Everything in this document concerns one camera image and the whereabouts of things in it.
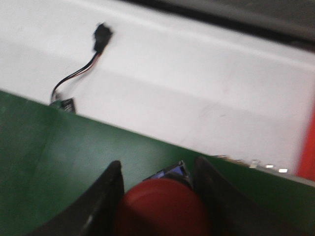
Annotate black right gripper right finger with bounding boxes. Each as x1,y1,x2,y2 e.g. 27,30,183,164
194,157,303,236

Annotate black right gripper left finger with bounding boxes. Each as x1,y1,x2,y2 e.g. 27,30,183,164
28,160,124,236

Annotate red mushroom push button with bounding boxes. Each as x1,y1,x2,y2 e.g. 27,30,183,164
115,160,212,236

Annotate green conveyor belt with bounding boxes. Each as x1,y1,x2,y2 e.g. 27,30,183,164
0,91,315,236

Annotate red plastic tray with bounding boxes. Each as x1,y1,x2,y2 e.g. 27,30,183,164
297,108,315,181

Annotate black sensor with cable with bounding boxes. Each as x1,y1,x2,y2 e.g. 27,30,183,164
49,22,114,114

